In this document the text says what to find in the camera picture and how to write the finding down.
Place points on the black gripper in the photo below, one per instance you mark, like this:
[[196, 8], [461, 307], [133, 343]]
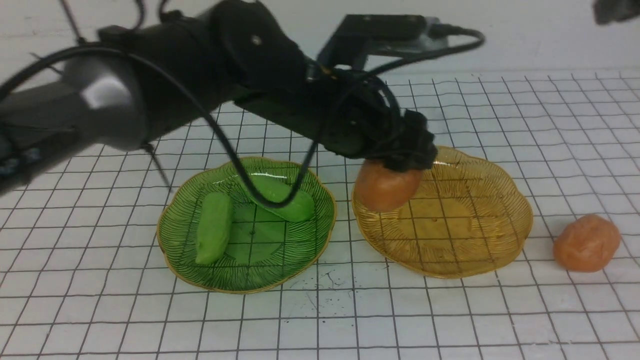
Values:
[[306, 101]]

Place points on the orange potato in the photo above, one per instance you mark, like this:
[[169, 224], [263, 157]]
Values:
[[587, 244], [387, 187]]

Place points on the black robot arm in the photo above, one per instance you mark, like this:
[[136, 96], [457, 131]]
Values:
[[133, 86]]

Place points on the amber glass plate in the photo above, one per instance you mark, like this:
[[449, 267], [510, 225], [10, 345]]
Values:
[[466, 217]]

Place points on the green glass plate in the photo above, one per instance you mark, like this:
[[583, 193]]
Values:
[[264, 250]]

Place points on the white grid table mat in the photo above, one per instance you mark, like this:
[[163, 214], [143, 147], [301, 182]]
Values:
[[82, 277]]

